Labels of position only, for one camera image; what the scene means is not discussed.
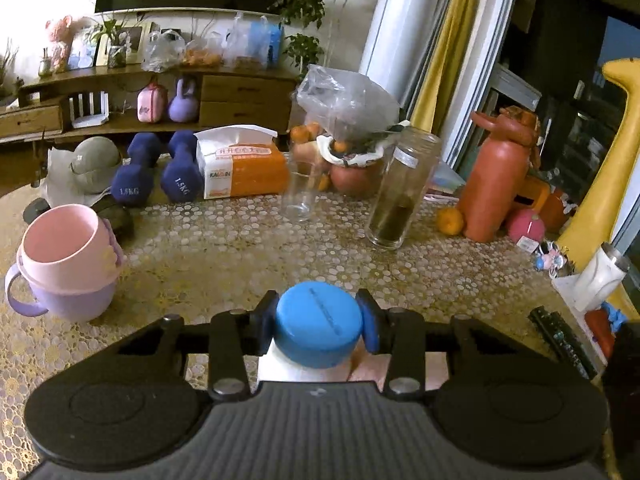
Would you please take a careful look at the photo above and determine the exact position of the loose orange on table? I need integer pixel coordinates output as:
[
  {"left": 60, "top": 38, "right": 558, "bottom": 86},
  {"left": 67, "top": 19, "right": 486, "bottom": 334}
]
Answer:
[{"left": 436, "top": 207, "right": 465, "bottom": 236}]

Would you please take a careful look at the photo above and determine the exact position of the orange white tissue pack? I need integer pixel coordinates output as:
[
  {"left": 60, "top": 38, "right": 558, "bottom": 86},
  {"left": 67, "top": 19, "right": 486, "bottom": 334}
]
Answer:
[{"left": 195, "top": 125, "right": 288, "bottom": 200}]

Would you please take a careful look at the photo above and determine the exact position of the wooden tv cabinet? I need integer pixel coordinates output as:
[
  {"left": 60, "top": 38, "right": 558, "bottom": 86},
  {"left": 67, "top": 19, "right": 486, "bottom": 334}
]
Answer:
[{"left": 1, "top": 65, "right": 296, "bottom": 143}]

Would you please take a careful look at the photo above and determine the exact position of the grey green cap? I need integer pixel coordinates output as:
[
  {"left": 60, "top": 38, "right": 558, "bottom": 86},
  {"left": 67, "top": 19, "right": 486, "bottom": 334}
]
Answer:
[{"left": 70, "top": 136, "right": 122, "bottom": 194}]

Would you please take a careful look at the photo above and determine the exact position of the tall glass jar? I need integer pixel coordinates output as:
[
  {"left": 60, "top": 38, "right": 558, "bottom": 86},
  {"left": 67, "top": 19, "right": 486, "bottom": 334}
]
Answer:
[{"left": 367, "top": 126, "right": 442, "bottom": 250}]

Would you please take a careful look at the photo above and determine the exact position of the short clear drinking glass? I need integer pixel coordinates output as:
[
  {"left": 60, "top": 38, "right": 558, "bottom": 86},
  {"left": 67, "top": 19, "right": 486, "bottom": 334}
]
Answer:
[{"left": 281, "top": 157, "right": 322, "bottom": 223}]

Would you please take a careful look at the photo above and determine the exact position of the yellow giraffe toy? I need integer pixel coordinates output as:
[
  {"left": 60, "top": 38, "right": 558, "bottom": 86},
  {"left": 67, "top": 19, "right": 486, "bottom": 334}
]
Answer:
[{"left": 555, "top": 57, "right": 640, "bottom": 321}]

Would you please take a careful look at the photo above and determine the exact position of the clear plastic bag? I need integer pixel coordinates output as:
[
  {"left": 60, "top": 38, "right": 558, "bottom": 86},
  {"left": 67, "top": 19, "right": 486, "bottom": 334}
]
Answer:
[{"left": 294, "top": 65, "right": 400, "bottom": 141}]

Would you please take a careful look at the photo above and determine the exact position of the yellow curtain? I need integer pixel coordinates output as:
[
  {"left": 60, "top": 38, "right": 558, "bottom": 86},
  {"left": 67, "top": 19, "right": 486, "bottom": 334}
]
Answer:
[{"left": 411, "top": 0, "right": 478, "bottom": 136}]

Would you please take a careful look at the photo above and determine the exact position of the pink and purple cup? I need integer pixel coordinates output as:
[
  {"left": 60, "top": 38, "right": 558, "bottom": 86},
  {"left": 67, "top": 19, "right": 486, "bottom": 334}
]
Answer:
[{"left": 4, "top": 204, "right": 124, "bottom": 323}]

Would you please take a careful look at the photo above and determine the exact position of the purple kettlebell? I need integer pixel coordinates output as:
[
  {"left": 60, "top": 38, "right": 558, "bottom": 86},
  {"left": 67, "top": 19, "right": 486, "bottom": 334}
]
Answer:
[{"left": 168, "top": 78, "right": 200, "bottom": 124}]

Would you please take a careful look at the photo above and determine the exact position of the white tube with blue cap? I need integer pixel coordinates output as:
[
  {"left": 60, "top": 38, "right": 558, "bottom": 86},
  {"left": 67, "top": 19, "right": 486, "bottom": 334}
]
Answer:
[{"left": 257, "top": 282, "right": 363, "bottom": 382}]

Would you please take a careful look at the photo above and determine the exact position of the navy dumbbell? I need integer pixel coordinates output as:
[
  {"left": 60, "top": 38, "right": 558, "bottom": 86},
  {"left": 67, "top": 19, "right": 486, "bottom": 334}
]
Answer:
[
  {"left": 160, "top": 130, "right": 204, "bottom": 203},
  {"left": 111, "top": 132, "right": 163, "bottom": 207}
]

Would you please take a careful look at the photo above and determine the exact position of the left navy dumbbell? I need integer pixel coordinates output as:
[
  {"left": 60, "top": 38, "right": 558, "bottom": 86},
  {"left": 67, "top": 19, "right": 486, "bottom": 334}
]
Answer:
[{"left": 111, "top": 132, "right": 163, "bottom": 207}]

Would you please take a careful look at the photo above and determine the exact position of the pink plush toy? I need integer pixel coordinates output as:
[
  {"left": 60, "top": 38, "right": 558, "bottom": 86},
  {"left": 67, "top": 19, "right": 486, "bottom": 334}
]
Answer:
[{"left": 46, "top": 15, "right": 75, "bottom": 73}]

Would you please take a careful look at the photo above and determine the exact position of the right navy dumbbell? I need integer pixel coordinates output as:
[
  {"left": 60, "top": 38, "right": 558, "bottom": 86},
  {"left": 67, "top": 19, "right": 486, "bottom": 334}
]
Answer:
[{"left": 160, "top": 130, "right": 204, "bottom": 203}]

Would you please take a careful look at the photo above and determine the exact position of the pink round ball toy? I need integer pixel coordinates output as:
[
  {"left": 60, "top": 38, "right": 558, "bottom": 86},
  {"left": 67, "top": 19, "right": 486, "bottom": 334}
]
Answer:
[{"left": 506, "top": 209, "right": 546, "bottom": 243}]

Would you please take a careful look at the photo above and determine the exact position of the black remote control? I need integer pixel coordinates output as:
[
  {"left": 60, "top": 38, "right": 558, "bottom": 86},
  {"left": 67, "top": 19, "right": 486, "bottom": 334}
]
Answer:
[{"left": 528, "top": 306, "right": 598, "bottom": 380}]

